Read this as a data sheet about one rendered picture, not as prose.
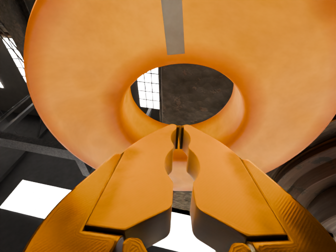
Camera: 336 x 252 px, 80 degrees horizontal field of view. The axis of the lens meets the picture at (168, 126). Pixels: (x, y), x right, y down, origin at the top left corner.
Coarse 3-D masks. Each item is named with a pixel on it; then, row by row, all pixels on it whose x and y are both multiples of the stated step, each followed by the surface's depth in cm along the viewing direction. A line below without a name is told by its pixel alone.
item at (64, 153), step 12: (0, 0) 296; (12, 0) 314; (24, 0) 320; (0, 12) 309; (12, 12) 304; (24, 12) 332; (12, 24) 318; (24, 24) 340; (12, 36) 333; (24, 36) 329; (0, 132) 595; (0, 144) 606; (12, 144) 590; (24, 144) 576; (36, 144) 561; (48, 144) 561; (60, 144) 561; (60, 156) 578; (72, 156) 564; (84, 168) 586
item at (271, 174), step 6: (330, 126) 31; (324, 132) 32; (330, 132) 32; (318, 138) 33; (324, 138) 33; (330, 138) 33; (312, 144) 34; (294, 156) 37; (288, 162) 38; (276, 168) 40; (270, 174) 42; (276, 174) 41
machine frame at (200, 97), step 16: (176, 64) 46; (192, 64) 45; (160, 80) 60; (176, 80) 49; (192, 80) 48; (208, 80) 47; (224, 80) 46; (160, 96) 64; (176, 96) 52; (192, 96) 51; (208, 96) 50; (224, 96) 49; (160, 112) 68; (176, 112) 56; (192, 112) 55; (208, 112) 53; (176, 192) 86; (176, 208) 96
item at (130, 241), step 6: (126, 240) 6; (132, 240) 6; (138, 240) 6; (126, 246) 6; (132, 246) 6; (138, 246) 6; (144, 246) 6; (234, 246) 6; (240, 246) 6; (246, 246) 6
